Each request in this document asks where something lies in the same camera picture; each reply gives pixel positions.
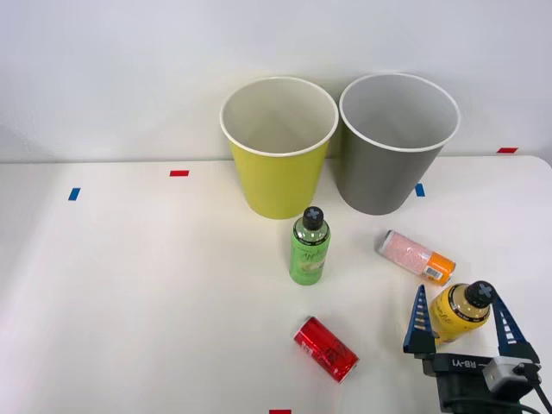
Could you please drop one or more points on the pink and orange drink can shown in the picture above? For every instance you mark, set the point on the pink and orange drink can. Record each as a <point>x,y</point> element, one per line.
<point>414,256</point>

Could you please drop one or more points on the green bottle with black cap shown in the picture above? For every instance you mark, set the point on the green bottle with black cap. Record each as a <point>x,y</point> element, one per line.
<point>309,254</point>

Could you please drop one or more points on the grey plastic waste bin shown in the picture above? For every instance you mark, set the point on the grey plastic waste bin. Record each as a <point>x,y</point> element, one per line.
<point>384,177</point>

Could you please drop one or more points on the yellow-green plastic waste bin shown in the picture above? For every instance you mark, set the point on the yellow-green plastic waste bin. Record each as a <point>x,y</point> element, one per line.
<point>276,181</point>

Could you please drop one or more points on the red drink can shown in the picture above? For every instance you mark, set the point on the red drink can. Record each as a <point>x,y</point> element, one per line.
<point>325,349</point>

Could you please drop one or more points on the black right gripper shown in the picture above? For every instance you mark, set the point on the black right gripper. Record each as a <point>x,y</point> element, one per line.
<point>461,384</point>

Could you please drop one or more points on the yellow bottle with black cap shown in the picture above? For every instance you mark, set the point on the yellow bottle with black cap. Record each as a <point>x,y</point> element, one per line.
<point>457,315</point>

